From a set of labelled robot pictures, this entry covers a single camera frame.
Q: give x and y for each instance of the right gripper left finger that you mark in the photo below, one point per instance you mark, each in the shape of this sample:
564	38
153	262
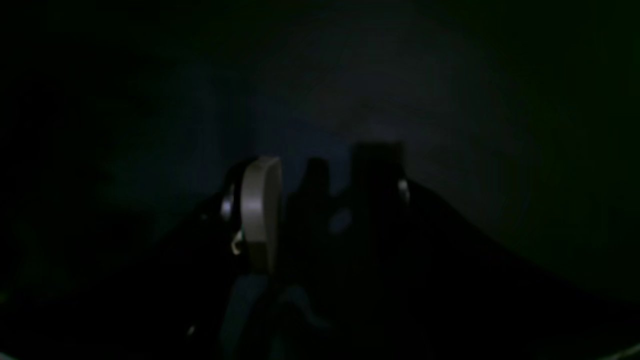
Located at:
260	201

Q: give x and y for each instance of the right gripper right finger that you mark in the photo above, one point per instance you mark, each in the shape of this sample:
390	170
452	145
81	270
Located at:
378	184

